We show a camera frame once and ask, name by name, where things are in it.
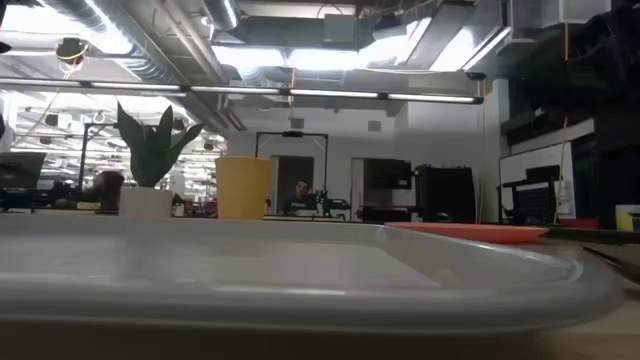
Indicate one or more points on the yellow plastic cup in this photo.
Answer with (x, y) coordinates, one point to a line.
(243, 190)

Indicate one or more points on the pink round plate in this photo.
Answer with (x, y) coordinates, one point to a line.
(475, 233)

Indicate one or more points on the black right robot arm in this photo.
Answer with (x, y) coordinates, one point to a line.
(610, 60)

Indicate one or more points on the grey plastic tray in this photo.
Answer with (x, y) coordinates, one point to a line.
(300, 300)

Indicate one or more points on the person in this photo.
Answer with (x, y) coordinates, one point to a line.
(301, 192)
(109, 189)

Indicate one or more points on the small green black machine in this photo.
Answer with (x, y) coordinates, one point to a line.
(325, 202)

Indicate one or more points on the long ceiling light bar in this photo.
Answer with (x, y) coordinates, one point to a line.
(330, 93)

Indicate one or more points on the black cabinet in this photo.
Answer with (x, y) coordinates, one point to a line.
(445, 195)

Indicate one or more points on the green snake plant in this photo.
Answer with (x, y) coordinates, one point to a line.
(150, 155)

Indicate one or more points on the white plant pot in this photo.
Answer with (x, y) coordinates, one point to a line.
(145, 202)

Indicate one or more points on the white board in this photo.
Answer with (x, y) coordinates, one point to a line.
(525, 160)

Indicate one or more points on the black mesh cart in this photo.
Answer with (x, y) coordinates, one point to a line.
(535, 202)

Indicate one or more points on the red bin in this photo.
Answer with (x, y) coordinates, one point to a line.
(579, 223)

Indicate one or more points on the black computer monitor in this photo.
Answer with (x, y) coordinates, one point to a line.
(20, 170)

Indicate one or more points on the yellow container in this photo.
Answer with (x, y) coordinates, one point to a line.
(625, 219)

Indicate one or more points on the black gantry frame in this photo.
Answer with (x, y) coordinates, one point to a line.
(292, 134)

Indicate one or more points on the black wall screen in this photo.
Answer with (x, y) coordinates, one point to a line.
(387, 174)

